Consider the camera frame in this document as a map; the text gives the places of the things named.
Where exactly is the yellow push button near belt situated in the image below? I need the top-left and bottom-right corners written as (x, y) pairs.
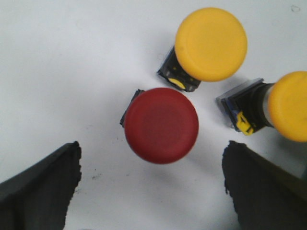
top-left (216, 71), bottom-right (307, 142)

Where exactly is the red push button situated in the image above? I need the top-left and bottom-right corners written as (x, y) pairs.
top-left (120, 88), bottom-right (199, 164)

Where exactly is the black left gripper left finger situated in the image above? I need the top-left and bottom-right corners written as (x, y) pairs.
top-left (0, 141), bottom-right (82, 230)

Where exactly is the yellow push button far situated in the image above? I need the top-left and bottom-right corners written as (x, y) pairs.
top-left (157, 7), bottom-right (248, 92)

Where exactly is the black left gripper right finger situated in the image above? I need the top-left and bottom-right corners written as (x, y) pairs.
top-left (222, 141), bottom-right (307, 230)

